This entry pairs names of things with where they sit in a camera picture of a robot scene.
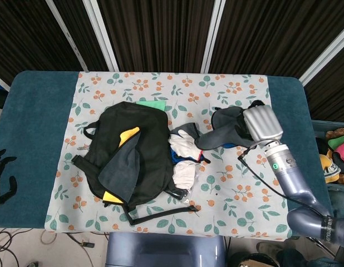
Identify brown plush toy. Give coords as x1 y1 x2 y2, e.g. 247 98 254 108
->
325 125 344 140

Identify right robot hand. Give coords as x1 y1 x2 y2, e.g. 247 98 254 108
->
235 100 284 147

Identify small grey cloth black trim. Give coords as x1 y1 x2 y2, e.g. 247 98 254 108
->
171 121 201 140

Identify grey towel with yellow underside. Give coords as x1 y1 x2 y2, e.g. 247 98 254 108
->
98 126 142 205

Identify white glove with red cuff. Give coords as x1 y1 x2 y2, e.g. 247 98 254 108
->
168 129 205 162

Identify teal storage bin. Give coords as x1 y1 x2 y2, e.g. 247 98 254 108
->
311 120 344 195

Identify yellow knit hat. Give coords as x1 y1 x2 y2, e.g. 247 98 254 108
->
318 154 342 184

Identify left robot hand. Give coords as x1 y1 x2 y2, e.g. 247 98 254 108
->
0 149 19 212

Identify pink plush item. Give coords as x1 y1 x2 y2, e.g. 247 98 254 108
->
332 144 344 175

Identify blue cloth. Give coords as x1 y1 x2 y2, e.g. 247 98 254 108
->
169 149 210 165

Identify blue-grey robot torso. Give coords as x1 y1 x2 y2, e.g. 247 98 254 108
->
106 232 227 267

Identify white partition post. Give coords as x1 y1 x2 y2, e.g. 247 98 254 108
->
82 0 119 72
45 0 89 72
200 0 227 73
298 27 344 86

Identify clear plastic bag dark contents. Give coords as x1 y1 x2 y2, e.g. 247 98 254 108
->
165 172 200 206

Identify black cable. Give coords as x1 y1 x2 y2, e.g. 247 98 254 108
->
237 142 333 219

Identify green cloth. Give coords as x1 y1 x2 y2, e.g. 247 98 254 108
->
135 99 166 111

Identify floral print tablecloth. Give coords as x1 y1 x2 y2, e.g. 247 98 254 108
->
45 71 291 242

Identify plain white glove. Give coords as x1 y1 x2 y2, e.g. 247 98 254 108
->
171 160 199 190

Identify teal table cover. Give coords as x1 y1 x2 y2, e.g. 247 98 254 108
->
0 70 333 229

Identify green plush item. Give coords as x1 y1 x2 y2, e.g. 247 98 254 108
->
327 136 344 150

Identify black backpack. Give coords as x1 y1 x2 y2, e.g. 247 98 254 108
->
71 101 200 226

